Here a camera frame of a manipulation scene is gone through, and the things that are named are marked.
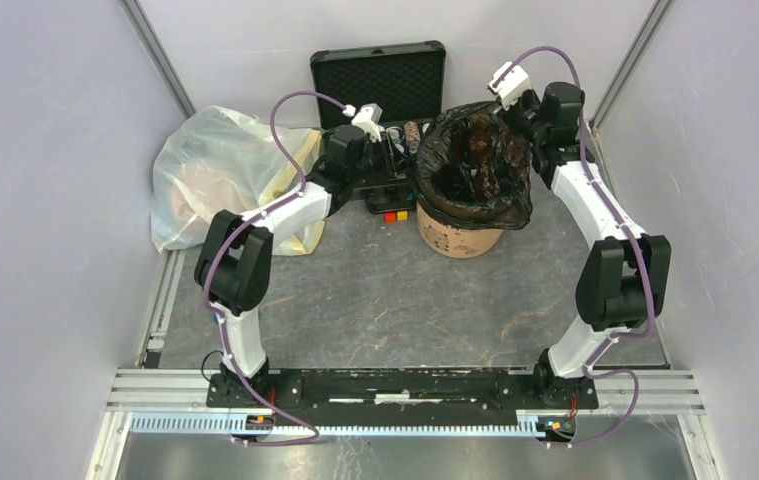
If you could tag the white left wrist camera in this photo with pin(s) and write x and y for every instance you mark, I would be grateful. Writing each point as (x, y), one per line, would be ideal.
(367, 118)

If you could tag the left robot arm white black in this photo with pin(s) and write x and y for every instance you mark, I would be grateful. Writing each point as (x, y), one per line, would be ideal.
(234, 266)

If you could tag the orange capybara trash bin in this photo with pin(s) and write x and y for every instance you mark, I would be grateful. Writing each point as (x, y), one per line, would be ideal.
(454, 242)

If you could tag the black trash bag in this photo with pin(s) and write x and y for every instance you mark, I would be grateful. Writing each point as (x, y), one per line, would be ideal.
(472, 172)

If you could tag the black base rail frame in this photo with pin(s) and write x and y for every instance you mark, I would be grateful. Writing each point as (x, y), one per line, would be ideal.
(457, 401)

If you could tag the black poker chip case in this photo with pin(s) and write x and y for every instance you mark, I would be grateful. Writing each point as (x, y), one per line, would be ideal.
(406, 81)

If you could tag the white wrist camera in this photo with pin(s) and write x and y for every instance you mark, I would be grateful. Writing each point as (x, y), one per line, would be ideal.
(367, 118)
(508, 84)

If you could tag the translucent yellowish plastic bag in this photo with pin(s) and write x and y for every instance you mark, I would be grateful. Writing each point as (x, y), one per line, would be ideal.
(221, 159)

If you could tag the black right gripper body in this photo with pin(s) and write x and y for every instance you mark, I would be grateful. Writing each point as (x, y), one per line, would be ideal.
(523, 115)

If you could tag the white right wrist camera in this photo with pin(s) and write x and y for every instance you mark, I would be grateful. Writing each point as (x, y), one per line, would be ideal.
(508, 84)

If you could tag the brown poker chip stack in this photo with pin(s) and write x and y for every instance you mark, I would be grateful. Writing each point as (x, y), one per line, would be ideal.
(412, 136)

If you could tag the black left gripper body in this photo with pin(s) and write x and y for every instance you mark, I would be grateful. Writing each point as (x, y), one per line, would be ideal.
(381, 158)

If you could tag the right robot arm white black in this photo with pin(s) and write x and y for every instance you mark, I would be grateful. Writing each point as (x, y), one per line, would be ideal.
(621, 289)

